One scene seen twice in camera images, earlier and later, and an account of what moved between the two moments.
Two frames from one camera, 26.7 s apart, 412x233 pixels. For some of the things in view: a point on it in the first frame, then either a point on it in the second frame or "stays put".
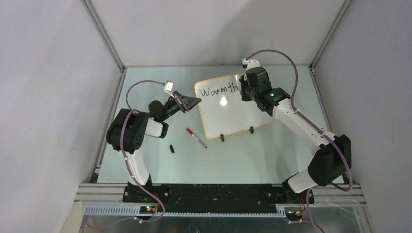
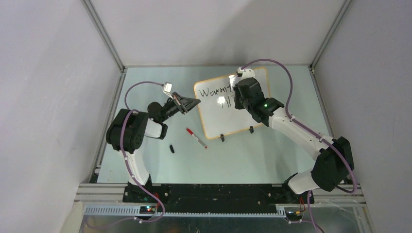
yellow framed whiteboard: (223, 110) stays put
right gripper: (244, 82) to (238, 105)
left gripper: (185, 103) stays put
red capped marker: (197, 139) stays put
